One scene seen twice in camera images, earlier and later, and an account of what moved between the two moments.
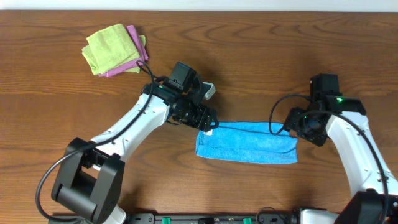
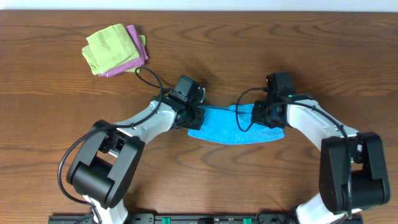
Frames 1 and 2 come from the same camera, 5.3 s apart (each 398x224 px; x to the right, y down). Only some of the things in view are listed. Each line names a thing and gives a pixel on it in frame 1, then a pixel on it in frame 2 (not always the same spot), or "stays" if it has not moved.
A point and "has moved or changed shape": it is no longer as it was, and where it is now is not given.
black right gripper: x=294 y=114 -> x=257 y=117
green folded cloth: x=110 y=47 stays
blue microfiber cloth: x=251 y=142 has moved or changed shape
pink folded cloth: x=142 y=50 stays
